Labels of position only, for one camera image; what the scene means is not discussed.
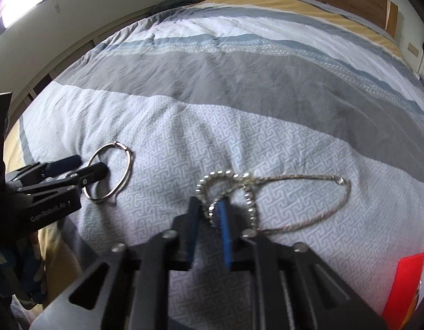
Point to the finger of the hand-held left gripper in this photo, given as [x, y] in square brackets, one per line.
[62, 166]
[93, 173]

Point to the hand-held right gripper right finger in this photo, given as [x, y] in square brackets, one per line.
[225, 233]

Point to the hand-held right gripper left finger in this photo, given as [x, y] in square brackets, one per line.
[194, 227]

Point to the large thin silver bangle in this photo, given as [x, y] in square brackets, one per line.
[120, 144]

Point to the red cardboard box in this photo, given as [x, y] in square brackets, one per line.
[404, 288]

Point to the person's left forearm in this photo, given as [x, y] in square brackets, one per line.
[23, 268]

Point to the striped duvet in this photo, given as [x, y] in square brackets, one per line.
[232, 92]

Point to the dark blue-grey cloth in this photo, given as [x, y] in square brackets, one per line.
[170, 4]

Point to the wall socket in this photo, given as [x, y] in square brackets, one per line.
[413, 48]

